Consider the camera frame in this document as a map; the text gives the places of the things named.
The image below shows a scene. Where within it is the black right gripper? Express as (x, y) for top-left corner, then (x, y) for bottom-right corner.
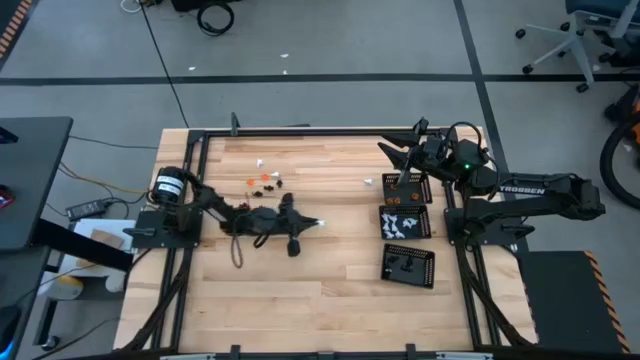
(377, 118), (451, 184)

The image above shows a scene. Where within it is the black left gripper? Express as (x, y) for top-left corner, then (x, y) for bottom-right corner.
(275, 192), (322, 258)

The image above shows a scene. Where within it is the long black floor cable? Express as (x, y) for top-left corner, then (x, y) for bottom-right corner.
(139, 3), (190, 129)

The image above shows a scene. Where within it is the black hose loop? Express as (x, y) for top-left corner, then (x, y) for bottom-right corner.
(599, 119), (640, 211)

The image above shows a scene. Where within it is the coiled black cable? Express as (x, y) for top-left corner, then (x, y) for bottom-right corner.
(196, 1), (236, 37)

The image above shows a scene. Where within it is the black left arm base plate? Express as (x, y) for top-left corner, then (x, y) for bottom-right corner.
(123, 207), (204, 250)

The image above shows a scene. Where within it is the black equipment case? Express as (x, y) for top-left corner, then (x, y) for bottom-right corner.
(171, 0), (244, 12)

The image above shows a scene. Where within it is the white-legged blue office chair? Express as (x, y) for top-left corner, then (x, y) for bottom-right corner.
(514, 0), (640, 95)

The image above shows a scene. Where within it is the yellow floor cable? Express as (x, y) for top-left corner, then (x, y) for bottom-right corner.
(57, 160), (150, 197)

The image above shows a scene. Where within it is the black hazard-striped floor mat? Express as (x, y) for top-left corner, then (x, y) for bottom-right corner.
(514, 249), (632, 354)
(0, 0), (36, 69)

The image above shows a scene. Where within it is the white cardboard box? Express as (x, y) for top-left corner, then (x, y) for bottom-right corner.
(73, 218), (140, 294)

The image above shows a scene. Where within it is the thin black floor cable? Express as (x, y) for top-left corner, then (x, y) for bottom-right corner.
(68, 134), (160, 150)

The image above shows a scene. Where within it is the black chair base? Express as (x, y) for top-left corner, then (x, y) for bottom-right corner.
(593, 28), (640, 69)

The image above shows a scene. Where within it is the dark left arm cable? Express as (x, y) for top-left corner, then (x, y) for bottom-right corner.
(228, 233), (245, 270)

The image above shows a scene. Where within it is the white and yellow bag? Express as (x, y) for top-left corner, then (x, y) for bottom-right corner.
(38, 273), (85, 301)

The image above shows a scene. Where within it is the dark grey desk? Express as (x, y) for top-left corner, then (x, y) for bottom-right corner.
(0, 116), (75, 252)

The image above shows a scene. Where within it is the black stand foot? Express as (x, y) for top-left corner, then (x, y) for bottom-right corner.
(33, 298), (62, 351)

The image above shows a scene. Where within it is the black slotted plastic basket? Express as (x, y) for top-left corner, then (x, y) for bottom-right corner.
(380, 243), (436, 290)
(378, 204), (433, 240)
(381, 172), (434, 206)

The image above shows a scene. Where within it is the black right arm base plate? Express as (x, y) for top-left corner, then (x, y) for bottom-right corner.
(444, 207), (535, 246)

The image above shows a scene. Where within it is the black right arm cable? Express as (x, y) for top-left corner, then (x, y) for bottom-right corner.
(443, 121), (484, 151)

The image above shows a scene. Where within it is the black desk crossbar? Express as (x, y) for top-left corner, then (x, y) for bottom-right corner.
(32, 218), (135, 274)

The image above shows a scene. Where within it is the black and orange machine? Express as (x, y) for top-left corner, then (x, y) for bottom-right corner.
(602, 82), (640, 146)

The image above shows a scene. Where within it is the silver metal bar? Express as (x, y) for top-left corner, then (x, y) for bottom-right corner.
(436, 352), (495, 360)
(159, 352), (217, 360)

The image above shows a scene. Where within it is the black power adapter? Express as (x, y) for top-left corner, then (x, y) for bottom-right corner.
(65, 198), (107, 222)

